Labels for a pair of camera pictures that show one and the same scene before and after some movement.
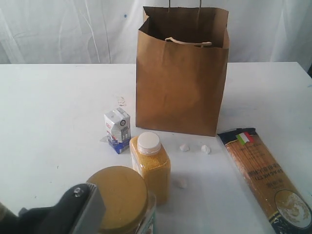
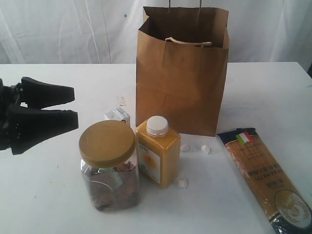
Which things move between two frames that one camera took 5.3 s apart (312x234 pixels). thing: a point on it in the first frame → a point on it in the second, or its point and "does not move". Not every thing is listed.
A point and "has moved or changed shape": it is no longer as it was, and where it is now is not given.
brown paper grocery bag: [182, 58] does not move
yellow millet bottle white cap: [149, 157] has moved or changed shape
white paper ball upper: [184, 147] does not move
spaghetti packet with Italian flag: [287, 207] does not move
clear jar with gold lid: [130, 206] → [107, 150]
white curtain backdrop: [106, 31] does not move
